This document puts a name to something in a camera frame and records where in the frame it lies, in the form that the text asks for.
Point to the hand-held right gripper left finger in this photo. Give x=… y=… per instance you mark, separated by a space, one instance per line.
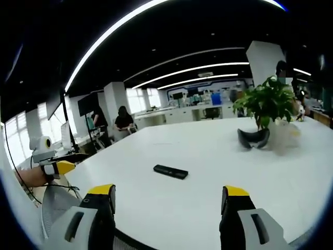
x=102 y=208

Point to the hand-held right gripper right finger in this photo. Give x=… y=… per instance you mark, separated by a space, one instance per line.
x=232 y=208

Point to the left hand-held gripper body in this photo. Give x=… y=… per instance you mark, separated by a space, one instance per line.
x=41 y=152

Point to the black remote control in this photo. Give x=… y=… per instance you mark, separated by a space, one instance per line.
x=170 y=172

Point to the person's left hand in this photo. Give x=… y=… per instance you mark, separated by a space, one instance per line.
x=31 y=177

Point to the grey mesh chair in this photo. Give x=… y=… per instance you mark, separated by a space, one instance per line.
x=58 y=205

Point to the large screen on stand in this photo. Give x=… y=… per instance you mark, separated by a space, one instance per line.
x=56 y=106

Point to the black headset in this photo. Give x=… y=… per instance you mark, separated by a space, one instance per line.
x=249 y=139

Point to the grey fuzzy bundle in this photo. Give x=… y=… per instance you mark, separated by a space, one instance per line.
x=284 y=140

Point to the black office chair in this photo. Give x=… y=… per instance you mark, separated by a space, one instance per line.
x=212 y=113

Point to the white counter cabinets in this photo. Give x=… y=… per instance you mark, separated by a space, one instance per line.
x=179 y=114

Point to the blue bin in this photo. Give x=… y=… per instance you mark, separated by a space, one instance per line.
x=216 y=99

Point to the green potted plant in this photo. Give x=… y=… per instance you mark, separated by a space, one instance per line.
x=268 y=101

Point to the white yellow device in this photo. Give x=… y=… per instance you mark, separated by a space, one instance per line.
x=301 y=113

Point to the wooden side desk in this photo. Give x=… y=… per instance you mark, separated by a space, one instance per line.
x=322 y=117

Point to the long ceiling light strip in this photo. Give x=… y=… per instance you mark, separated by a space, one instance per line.
x=104 y=39
x=197 y=79
x=192 y=69

